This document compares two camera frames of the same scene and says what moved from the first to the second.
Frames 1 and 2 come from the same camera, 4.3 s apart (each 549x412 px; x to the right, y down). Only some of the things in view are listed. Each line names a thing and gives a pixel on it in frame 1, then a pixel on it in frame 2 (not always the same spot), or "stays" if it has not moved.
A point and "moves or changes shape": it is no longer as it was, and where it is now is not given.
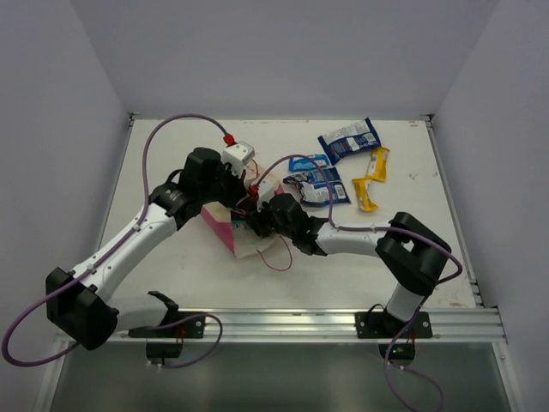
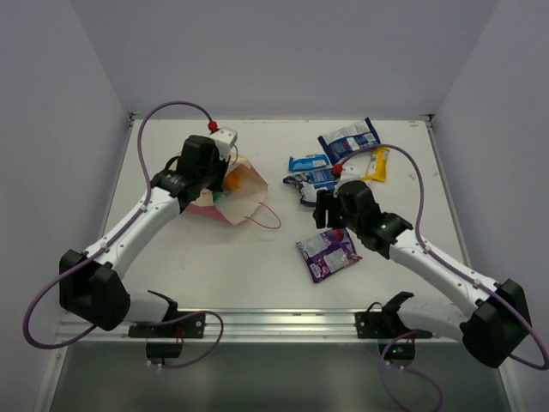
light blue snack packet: [301, 164] stays
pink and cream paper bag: [232, 224] moves or changes shape
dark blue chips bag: [314, 190] stays
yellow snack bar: [376, 168] stays
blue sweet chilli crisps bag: [359, 136] stays
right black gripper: [256, 220] -> [326, 200]
